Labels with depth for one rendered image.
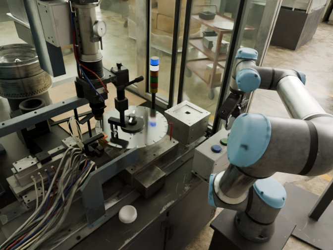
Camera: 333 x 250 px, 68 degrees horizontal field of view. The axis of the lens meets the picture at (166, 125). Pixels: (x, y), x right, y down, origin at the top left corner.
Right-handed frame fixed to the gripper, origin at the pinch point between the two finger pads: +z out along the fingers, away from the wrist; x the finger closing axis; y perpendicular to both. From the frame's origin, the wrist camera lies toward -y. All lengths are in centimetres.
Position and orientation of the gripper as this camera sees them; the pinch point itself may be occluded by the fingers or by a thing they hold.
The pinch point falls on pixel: (226, 128)
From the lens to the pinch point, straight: 113.1
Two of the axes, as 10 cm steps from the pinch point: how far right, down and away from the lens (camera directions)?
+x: -7.2, -4.5, 5.3
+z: -0.4, 7.9, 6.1
